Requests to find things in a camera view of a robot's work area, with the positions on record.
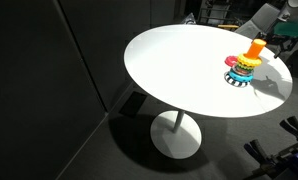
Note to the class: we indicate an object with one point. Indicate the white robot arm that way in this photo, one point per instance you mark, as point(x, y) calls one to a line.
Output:
point(289, 12)

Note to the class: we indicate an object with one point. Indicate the black floor mat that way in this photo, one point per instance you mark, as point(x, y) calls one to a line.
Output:
point(133, 104)

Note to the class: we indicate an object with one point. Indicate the black white striped base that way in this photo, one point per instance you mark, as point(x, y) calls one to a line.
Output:
point(234, 82)

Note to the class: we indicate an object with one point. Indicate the yellow bar in background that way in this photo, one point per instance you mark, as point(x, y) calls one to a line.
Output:
point(228, 26)

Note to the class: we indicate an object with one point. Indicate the grey chair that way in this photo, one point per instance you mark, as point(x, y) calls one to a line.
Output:
point(261, 21)

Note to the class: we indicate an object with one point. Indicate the black clamp on stand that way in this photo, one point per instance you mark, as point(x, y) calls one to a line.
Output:
point(280, 166)

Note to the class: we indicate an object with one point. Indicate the white round pedestal table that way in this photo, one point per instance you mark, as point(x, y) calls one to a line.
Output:
point(184, 66)

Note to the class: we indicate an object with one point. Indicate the orange ring holder post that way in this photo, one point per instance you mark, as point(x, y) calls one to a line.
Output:
point(256, 47)

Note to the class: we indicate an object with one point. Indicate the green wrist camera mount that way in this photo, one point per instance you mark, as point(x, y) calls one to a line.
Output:
point(286, 29)

